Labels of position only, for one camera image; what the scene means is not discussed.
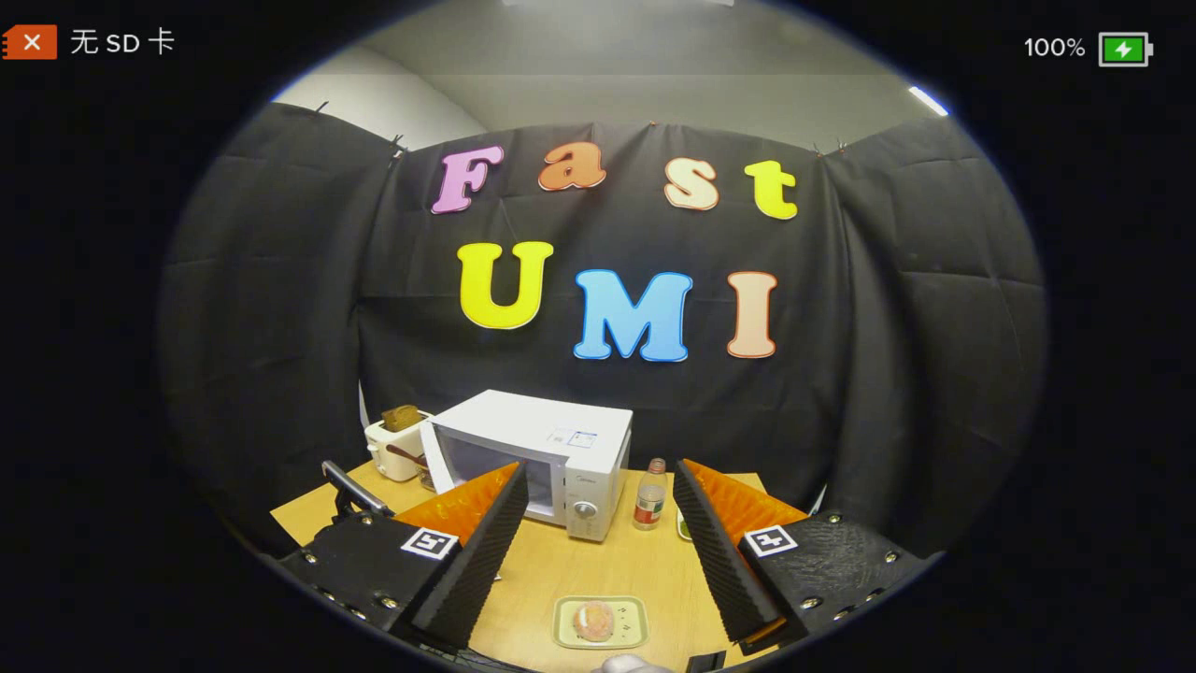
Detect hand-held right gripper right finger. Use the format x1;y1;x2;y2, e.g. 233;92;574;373
673;458;937;655

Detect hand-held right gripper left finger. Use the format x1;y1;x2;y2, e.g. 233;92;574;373
278;462;530;655

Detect pink round bun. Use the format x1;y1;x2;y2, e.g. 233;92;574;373
573;601;617;643

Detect white microwave oven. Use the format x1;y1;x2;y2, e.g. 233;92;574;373
419;390;634;544

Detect clear bottle with red label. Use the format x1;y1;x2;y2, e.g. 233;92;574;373
633;458;668;532

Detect brown handled utensil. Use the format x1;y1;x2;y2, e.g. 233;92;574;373
387;444;436;493

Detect pale green square plate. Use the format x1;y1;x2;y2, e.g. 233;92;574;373
552;595;650;652

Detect black backdrop cloth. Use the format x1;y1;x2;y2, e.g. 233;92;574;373
159;101;1047;562

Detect white toaster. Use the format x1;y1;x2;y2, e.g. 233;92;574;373
364;413;433;483

